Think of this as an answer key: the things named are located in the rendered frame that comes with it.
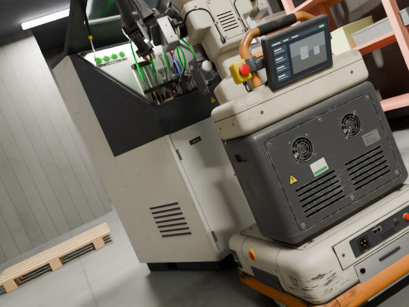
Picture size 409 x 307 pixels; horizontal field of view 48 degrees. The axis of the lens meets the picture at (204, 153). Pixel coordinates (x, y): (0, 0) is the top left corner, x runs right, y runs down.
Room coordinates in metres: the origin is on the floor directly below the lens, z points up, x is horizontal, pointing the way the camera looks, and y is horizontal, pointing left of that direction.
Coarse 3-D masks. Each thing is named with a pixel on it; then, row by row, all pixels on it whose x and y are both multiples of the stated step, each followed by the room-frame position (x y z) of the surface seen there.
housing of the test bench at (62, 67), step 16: (64, 64) 2.87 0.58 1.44; (64, 80) 2.94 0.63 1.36; (80, 96) 2.85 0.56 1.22; (80, 112) 2.92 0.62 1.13; (80, 128) 2.99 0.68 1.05; (96, 128) 2.84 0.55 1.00; (96, 144) 2.91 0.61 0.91; (96, 160) 2.98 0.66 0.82; (112, 160) 2.83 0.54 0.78; (112, 176) 2.89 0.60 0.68; (112, 192) 2.96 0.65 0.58; (128, 192) 2.81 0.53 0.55; (128, 208) 2.87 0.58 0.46; (128, 224) 2.94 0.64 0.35; (144, 224) 2.80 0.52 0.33; (144, 240) 2.86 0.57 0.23; (144, 256) 2.93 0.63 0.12
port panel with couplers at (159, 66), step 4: (156, 48) 3.15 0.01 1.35; (160, 48) 3.17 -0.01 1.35; (156, 52) 3.14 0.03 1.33; (160, 52) 3.16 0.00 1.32; (152, 56) 3.11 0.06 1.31; (156, 56) 3.13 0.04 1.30; (160, 56) 3.15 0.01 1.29; (156, 60) 3.12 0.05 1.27; (160, 60) 3.14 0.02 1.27; (156, 64) 3.11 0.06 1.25; (160, 64) 3.13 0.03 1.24; (164, 64) 3.15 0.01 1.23; (156, 68) 3.10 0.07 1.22; (160, 68) 3.12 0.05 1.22; (160, 72) 3.11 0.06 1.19; (164, 72) 3.13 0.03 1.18; (168, 72) 3.15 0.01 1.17; (160, 76) 3.10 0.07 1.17; (164, 76) 3.13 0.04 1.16; (168, 76) 3.14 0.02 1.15; (172, 84) 3.15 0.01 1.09; (164, 88) 3.10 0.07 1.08
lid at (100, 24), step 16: (96, 0) 2.64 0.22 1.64; (112, 0) 2.73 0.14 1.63; (128, 0) 2.82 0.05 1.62; (144, 0) 2.92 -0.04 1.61; (160, 0) 3.01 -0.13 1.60; (80, 16) 2.63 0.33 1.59; (96, 16) 2.74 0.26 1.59; (112, 16) 2.83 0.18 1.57; (80, 32) 2.71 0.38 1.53; (96, 32) 2.80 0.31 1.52; (112, 32) 2.90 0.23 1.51; (64, 48) 2.77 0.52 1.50; (80, 48) 2.81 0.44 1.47; (96, 48) 2.90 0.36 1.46
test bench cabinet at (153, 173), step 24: (144, 144) 2.51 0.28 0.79; (168, 144) 2.35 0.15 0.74; (120, 168) 2.79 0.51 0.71; (144, 168) 2.59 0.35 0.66; (168, 168) 2.42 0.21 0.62; (144, 192) 2.67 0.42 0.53; (168, 192) 2.49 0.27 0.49; (192, 192) 2.36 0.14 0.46; (144, 216) 2.76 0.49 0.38; (168, 216) 2.56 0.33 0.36; (192, 216) 2.40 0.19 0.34; (168, 240) 2.65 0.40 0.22; (192, 240) 2.47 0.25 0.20; (192, 264) 2.60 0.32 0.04; (216, 264) 2.43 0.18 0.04
